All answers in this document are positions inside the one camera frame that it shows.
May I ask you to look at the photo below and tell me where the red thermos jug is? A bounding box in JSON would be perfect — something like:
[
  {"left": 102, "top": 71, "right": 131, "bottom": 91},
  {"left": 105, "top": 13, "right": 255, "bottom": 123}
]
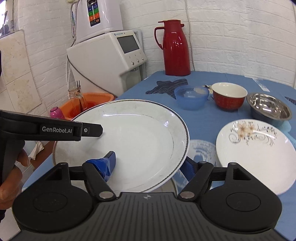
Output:
[{"left": 154, "top": 20, "right": 191, "bottom": 76}]

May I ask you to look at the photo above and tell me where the grey power cable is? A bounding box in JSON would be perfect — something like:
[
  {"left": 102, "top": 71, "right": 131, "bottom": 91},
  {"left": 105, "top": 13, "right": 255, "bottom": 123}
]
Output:
[{"left": 66, "top": 55, "right": 117, "bottom": 98}]

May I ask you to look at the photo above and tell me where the red ceramic bowl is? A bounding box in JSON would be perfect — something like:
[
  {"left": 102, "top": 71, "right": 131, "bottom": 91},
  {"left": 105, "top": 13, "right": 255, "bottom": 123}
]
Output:
[{"left": 211, "top": 82, "right": 248, "bottom": 110}]

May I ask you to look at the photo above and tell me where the white floral plate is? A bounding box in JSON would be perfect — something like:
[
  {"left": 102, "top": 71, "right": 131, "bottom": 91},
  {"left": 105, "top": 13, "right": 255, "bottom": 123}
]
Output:
[{"left": 216, "top": 119, "right": 295, "bottom": 195}]

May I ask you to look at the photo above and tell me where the person left hand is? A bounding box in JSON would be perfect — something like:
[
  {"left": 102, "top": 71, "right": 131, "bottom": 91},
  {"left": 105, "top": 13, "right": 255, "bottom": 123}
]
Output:
[{"left": 0, "top": 148, "right": 31, "bottom": 210}]

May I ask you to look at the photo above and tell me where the white countertop appliance with screen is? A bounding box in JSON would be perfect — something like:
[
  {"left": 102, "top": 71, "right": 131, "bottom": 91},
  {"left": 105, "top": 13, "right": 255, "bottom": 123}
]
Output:
[{"left": 67, "top": 30, "right": 147, "bottom": 96}]

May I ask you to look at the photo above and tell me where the white water purifier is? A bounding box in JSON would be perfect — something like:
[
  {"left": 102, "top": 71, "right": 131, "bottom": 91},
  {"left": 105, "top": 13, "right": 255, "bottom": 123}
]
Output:
[{"left": 70, "top": 0, "right": 123, "bottom": 44}]

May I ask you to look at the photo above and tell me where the glass jar with sticks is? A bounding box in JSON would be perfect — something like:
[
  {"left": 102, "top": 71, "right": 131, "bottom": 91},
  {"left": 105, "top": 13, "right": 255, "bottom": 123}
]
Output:
[{"left": 68, "top": 80, "right": 88, "bottom": 114}]

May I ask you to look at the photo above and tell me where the blue printed tablecloth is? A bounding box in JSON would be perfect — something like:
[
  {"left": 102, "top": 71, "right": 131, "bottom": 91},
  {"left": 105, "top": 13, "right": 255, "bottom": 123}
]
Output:
[{"left": 12, "top": 73, "right": 295, "bottom": 240}]

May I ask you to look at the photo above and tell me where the large white rimmed plate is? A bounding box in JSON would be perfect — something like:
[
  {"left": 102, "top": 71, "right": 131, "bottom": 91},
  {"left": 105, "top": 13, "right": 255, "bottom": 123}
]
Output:
[{"left": 53, "top": 99, "right": 190, "bottom": 194}]

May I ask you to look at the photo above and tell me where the stainless steel bowl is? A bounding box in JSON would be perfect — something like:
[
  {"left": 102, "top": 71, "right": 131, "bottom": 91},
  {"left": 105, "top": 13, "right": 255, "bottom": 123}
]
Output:
[{"left": 246, "top": 93, "right": 292, "bottom": 128}]

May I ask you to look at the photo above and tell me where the orange plastic basin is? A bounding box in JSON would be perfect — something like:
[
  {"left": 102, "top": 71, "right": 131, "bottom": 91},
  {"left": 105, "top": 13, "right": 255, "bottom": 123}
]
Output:
[{"left": 60, "top": 92, "right": 115, "bottom": 120}]

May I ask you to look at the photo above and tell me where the translucent blue plastic bowl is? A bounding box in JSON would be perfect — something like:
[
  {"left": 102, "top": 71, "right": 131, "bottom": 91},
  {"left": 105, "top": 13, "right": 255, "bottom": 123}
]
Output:
[{"left": 174, "top": 85, "right": 209, "bottom": 110}]

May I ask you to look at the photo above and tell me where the pink bottle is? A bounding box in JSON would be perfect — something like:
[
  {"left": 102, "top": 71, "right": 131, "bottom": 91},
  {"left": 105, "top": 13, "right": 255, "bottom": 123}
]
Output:
[{"left": 50, "top": 106, "right": 65, "bottom": 120}]

